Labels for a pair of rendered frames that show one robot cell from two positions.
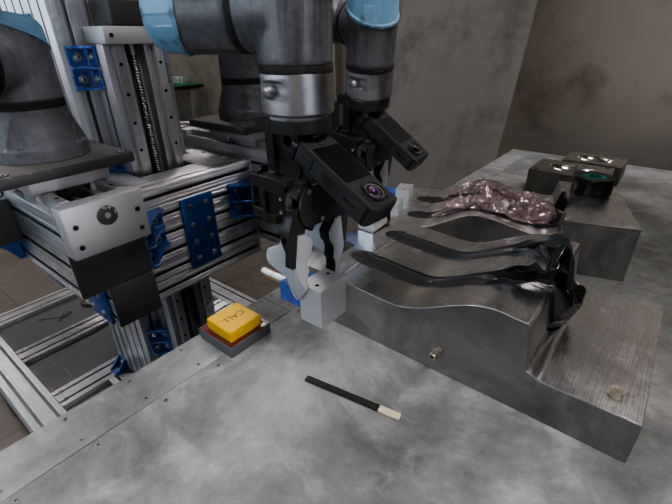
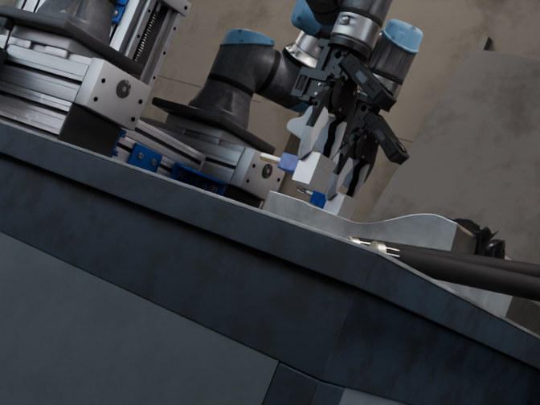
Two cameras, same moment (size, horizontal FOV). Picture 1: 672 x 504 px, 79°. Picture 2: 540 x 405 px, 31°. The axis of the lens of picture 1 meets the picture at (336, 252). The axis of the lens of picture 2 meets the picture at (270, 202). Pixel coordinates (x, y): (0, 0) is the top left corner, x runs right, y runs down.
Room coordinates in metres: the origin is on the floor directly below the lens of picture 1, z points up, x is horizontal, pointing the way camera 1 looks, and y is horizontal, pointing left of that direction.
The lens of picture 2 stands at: (-1.13, 0.11, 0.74)
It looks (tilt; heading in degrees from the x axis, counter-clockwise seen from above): 4 degrees up; 358
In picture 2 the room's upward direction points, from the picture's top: 22 degrees clockwise
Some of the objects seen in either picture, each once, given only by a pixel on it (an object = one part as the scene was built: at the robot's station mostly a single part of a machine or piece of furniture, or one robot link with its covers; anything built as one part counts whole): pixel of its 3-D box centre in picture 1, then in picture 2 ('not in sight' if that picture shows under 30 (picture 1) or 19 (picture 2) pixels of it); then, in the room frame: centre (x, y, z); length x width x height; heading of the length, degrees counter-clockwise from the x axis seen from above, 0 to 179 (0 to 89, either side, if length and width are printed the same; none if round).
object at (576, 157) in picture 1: (592, 168); not in sight; (1.32, -0.85, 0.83); 0.17 x 0.13 x 0.06; 50
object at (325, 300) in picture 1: (296, 285); (291, 165); (0.46, 0.05, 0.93); 0.13 x 0.05 x 0.05; 51
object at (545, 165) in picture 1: (568, 179); not in sight; (1.18, -0.70, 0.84); 0.20 x 0.15 x 0.07; 50
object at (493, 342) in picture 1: (466, 287); (412, 258); (0.55, -0.21, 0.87); 0.50 x 0.26 x 0.14; 50
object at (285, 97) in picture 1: (295, 96); (353, 33); (0.45, 0.04, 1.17); 0.08 x 0.08 x 0.05
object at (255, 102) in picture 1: (245, 97); (223, 103); (1.15, 0.23, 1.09); 0.15 x 0.15 x 0.10
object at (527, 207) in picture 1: (495, 197); not in sight; (0.87, -0.36, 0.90); 0.26 x 0.18 x 0.08; 68
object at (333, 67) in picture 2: (296, 170); (333, 78); (0.46, 0.04, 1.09); 0.09 x 0.08 x 0.12; 50
